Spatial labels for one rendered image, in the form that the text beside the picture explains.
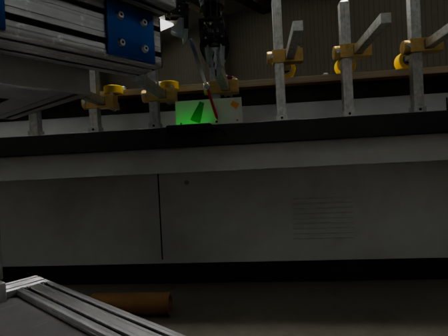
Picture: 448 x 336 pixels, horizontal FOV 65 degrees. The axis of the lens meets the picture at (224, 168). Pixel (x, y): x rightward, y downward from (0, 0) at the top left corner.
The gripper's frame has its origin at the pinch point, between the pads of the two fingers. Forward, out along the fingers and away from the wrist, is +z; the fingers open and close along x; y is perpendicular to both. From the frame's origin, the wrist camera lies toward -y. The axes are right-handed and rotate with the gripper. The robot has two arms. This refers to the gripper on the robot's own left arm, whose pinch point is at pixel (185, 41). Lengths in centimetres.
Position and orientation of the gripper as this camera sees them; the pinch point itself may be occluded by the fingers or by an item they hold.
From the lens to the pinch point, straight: 140.1
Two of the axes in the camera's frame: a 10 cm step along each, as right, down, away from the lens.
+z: 0.3, 10.0, 0.1
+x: 2.5, 0.0, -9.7
